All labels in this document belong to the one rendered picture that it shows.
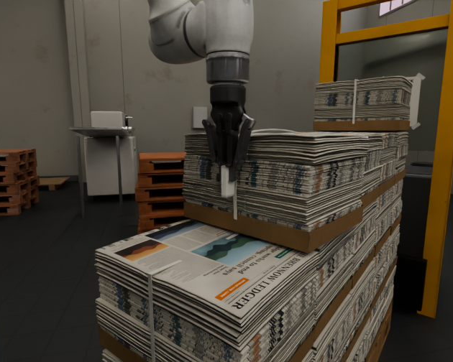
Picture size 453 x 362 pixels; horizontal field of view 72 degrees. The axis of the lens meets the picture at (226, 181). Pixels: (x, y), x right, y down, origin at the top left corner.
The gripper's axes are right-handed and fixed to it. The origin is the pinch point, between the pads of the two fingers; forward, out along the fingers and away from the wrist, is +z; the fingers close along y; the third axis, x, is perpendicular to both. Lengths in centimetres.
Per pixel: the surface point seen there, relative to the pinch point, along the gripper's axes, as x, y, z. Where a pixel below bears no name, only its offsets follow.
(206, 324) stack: 22.2, -12.6, 17.3
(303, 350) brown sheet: -0.9, -18.7, 33.2
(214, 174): -3.7, 6.8, -0.5
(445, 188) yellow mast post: -147, -35, 21
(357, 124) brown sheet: -94, -2, -13
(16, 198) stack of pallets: -91, 402, 76
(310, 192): -1.5, -18.5, 0.4
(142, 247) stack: 15.5, 10.8, 13.0
